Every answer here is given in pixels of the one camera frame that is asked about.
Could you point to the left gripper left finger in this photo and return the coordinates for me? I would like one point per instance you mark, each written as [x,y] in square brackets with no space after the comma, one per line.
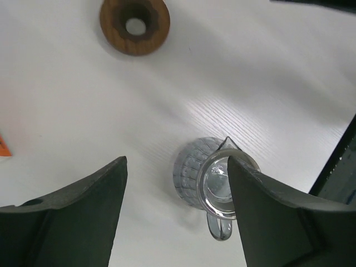
[73,226]

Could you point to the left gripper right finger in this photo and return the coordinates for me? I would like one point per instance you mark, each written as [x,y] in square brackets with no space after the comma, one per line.
[282,226]

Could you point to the clear glass dripper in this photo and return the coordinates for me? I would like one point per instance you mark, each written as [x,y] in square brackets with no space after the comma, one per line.
[200,177]

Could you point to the orange coffee filter box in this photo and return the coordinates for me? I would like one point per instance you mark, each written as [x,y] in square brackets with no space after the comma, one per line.
[4,150]

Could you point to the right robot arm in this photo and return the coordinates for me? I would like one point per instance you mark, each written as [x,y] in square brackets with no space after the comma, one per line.
[348,6]

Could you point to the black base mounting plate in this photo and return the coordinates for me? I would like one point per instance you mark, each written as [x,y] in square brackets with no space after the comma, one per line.
[336,181]

